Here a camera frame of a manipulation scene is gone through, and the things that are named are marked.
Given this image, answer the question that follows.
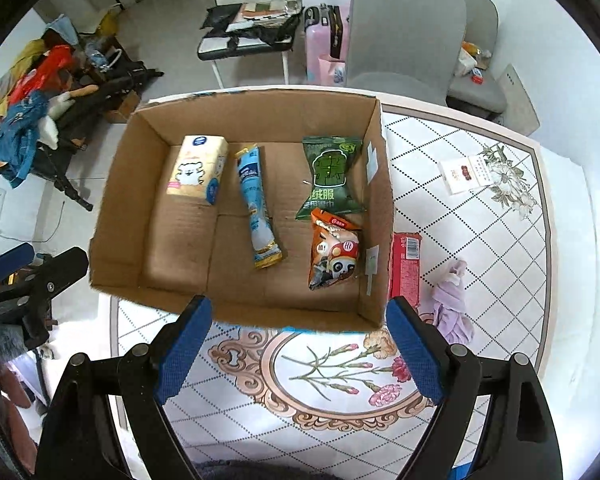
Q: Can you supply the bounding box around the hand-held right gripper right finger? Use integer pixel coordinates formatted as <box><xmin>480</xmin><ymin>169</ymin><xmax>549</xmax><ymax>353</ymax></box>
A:
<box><xmin>385</xmin><ymin>296</ymin><xmax>564</xmax><ymax>480</ymax></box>

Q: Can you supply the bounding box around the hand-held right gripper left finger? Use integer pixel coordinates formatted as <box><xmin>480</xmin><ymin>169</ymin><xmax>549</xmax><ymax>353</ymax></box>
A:
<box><xmin>36</xmin><ymin>295</ymin><xmax>214</xmax><ymax>480</ymax></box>

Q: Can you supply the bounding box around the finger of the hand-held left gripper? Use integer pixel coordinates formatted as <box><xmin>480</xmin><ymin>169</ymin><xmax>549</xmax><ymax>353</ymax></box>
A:
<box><xmin>0</xmin><ymin>247</ymin><xmax>90</xmax><ymax>352</ymax></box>
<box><xmin>0</xmin><ymin>243</ymin><xmax>36</xmax><ymax>286</ymax></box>

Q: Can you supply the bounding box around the lilac cloth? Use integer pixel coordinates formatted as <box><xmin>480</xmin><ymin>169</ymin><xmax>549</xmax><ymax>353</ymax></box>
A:
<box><xmin>432</xmin><ymin>259</ymin><xmax>475</xmax><ymax>345</ymax></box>

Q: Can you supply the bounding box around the red snack packet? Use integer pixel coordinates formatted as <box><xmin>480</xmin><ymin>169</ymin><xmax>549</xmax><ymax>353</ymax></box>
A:
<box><xmin>388</xmin><ymin>232</ymin><xmax>424</xmax><ymax>310</ymax></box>

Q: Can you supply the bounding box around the orange snack packet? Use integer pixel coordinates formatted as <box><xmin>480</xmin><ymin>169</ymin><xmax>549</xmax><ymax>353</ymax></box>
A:
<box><xmin>307</xmin><ymin>208</ymin><xmax>363</xmax><ymax>290</ymax></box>

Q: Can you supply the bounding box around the cardboard box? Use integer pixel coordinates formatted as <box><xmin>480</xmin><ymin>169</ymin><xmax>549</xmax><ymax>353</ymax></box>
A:
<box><xmin>88</xmin><ymin>86</ymin><xmax>396</xmax><ymax>334</ymax></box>

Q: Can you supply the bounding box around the blue tube sachet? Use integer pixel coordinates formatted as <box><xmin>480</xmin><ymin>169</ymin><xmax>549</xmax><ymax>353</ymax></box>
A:
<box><xmin>235</xmin><ymin>145</ymin><xmax>284</xmax><ymax>271</ymax></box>

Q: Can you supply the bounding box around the yellow tissue pack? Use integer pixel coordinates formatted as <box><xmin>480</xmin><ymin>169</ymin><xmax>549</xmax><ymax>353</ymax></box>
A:
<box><xmin>166</xmin><ymin>135</ymin><xmax>230</xmax><ymax>206</ymax></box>

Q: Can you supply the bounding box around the green wet wipe packet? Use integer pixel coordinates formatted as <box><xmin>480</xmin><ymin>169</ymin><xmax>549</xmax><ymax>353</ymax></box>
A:
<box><xmin>295</xmin><ymin>136</ymin><xmax>368</xmax><ymax>221</ymax></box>

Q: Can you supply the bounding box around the pile of clothes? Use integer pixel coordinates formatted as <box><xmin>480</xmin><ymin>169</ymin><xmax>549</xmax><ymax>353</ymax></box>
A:
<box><xmin>0</xmin><ymin>14</ymin><xmax>101</xmax><ymax>190</ymax></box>

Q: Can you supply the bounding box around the white red card box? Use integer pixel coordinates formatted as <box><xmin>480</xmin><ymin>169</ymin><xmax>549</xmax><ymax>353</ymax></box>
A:
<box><xmin>438</xmin><ymin>155</ymin><xmax>495</xmax><ymax>196</ymax></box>

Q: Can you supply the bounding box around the grey chair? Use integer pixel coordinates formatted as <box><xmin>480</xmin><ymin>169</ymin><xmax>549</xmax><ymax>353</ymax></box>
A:
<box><xmin>447</xmin><ymin>0</ymin><xmax>509</xmax><ymax>122</ymax></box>
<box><xmin>345</xmin><ymin>0</ymin><xmax>468</xmax><ymax>107</ymax></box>

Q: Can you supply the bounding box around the pink gift bag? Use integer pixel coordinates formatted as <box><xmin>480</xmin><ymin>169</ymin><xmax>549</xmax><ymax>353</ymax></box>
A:
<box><xmin>316</xmin><ymin>53</ymin><xmax>349</xmax><ymax>87</ymax></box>

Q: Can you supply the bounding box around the pink suitcase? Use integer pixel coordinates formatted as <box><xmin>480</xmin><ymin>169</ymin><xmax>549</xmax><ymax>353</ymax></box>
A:
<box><xmin>304</xmin><ymin>3</ymin><xmax>352</xmax><ymax>86</ymax></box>

